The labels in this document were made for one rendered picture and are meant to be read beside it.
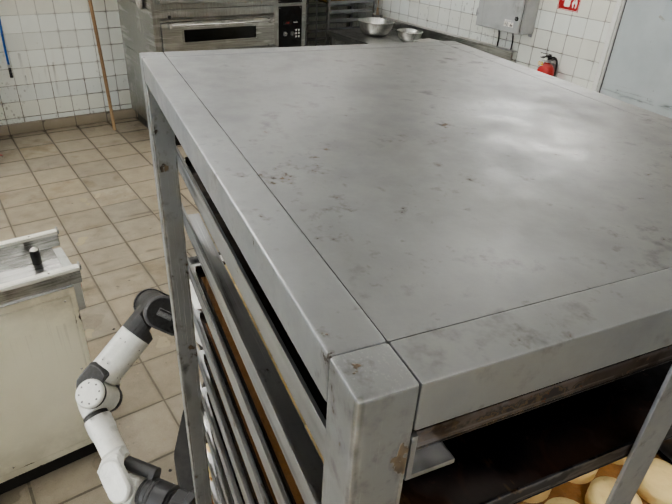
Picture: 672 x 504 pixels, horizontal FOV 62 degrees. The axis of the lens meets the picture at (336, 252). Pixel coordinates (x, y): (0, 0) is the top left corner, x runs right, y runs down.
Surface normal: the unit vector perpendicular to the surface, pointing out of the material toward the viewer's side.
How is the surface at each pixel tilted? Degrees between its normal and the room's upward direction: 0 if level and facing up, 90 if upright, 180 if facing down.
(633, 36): 90
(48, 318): 90
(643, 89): 90
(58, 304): 90
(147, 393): 0
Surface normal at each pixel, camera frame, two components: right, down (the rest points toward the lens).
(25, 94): 0.57, 0.45
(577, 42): -0.82, 0.26
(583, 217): 0.05, -0.85
